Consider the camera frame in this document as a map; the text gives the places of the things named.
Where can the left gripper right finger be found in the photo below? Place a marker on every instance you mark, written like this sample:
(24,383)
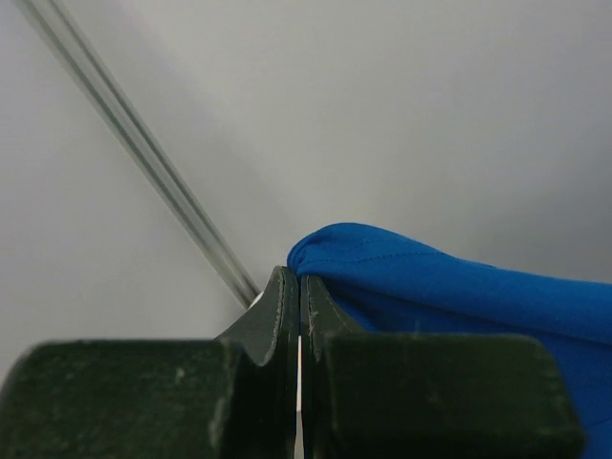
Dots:
(417,395)

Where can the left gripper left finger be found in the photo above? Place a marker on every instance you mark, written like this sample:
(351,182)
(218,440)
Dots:
(229,397)

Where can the blue printed t shirt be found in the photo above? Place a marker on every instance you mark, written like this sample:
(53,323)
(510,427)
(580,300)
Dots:
(391,283)

